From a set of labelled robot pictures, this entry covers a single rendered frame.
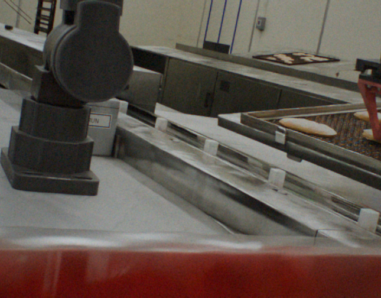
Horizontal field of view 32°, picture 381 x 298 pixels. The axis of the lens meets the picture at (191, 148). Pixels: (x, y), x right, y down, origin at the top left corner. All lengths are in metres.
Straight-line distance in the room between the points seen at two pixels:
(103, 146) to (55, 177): 0.22
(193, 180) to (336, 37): 5.55
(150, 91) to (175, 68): 3.98
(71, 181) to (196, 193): 0.13
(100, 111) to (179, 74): 4.21
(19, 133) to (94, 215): 0.13
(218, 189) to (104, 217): 0.12
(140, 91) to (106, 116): 0.30
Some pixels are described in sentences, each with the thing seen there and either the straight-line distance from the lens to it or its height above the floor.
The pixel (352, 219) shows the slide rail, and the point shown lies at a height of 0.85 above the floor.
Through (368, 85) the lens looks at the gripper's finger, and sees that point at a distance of 0.86.
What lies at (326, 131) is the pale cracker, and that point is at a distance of 0.90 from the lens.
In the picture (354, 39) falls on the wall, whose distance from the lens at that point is 6.05.
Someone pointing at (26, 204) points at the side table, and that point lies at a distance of 0.61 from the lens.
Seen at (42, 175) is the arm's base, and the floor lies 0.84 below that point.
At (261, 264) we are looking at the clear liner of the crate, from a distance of 0.25.
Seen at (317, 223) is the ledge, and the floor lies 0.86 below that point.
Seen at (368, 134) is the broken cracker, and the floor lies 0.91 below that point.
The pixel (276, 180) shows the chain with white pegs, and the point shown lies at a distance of 0.72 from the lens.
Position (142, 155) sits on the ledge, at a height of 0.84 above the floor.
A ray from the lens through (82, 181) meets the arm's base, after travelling 0.67.
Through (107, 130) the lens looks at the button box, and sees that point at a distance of 0.86.
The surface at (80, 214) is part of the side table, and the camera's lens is 0.61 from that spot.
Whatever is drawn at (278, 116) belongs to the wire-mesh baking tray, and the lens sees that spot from 0.99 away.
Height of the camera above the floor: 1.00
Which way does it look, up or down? 10 degrees down
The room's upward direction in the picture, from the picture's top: 11 degrees clockwise
